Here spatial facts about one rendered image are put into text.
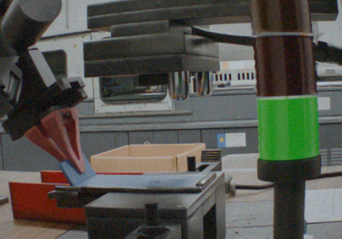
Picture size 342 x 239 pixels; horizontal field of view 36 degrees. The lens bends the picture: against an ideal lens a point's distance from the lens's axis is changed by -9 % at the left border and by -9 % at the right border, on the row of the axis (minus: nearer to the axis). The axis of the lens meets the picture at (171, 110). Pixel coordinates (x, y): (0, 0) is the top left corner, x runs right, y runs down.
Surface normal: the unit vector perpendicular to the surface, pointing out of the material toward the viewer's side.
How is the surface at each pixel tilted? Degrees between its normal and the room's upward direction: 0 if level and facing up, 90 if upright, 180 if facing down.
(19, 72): 61
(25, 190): 90
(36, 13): 67
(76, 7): 90
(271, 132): 104
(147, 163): 88
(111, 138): 90
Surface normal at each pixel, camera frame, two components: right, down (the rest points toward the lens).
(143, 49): -0.25, 0.07
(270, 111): -0.71, 0.32
